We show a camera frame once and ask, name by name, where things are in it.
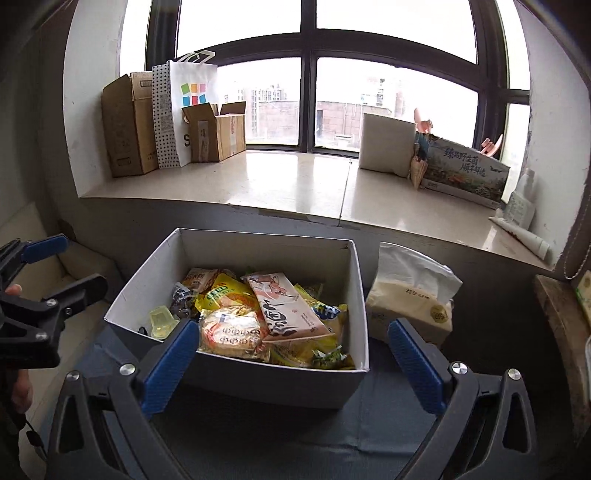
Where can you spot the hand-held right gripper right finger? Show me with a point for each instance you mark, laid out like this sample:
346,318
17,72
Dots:
415,364

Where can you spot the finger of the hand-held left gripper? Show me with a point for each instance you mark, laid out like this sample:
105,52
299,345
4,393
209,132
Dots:
44,247
78,290

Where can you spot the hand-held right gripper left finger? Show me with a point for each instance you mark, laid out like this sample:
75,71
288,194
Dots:
168,364

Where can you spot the white storage box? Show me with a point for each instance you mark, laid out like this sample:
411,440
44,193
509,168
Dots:
258,390

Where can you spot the yellow potato chip bag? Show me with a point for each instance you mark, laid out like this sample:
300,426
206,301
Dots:
300,349

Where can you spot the person's left forearm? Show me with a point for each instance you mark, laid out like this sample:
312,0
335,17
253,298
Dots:
9,445

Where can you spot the person's left hand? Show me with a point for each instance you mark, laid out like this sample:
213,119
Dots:
21,392

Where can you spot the clear yellow jelly cup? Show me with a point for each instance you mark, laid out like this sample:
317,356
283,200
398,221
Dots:
162,324

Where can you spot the yellow tissue pack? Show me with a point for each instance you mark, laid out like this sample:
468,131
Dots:
411,300

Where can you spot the round cracker packet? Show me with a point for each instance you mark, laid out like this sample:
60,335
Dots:
233,334

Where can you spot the green white snack packet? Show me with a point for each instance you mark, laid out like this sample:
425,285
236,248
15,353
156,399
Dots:
332,357

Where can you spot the orange snack packet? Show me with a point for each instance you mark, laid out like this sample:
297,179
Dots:
199,279

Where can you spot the bright yellow snack packet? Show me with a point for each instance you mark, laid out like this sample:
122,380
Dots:
221,290

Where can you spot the yellow striped snack packet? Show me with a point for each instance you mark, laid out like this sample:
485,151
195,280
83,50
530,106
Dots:
308,294

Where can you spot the pink and white long packet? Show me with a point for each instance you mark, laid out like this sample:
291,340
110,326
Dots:
286,304

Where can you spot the tall brown cardboard box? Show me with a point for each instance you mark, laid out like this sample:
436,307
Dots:
127,134

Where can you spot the dark blue table cloth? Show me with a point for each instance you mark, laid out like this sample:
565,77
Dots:
286,443

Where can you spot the brown stone shelf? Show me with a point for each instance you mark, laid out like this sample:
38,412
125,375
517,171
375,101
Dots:
563,332

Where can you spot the white tube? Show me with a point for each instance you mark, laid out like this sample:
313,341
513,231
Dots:
521,237

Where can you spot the white plastic container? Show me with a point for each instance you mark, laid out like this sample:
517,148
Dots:
588,360

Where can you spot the green and white box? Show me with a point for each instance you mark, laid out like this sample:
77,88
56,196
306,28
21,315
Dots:
584,297

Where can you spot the white plastic bottle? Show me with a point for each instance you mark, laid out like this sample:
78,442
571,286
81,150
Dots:
519,207

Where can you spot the landscape printed carton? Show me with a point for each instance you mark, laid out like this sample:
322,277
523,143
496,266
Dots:
466,175

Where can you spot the brown folded umbrella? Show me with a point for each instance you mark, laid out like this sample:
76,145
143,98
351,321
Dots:
418,168

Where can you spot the small open cardboard box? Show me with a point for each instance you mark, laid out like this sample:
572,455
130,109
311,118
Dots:
219,136

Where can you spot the plain white box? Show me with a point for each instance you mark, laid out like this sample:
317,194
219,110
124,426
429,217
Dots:
385,145

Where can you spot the white bag with coloured squares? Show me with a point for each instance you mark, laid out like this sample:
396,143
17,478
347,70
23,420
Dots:
194,76

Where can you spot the black window frame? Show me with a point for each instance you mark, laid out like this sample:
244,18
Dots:
308,92

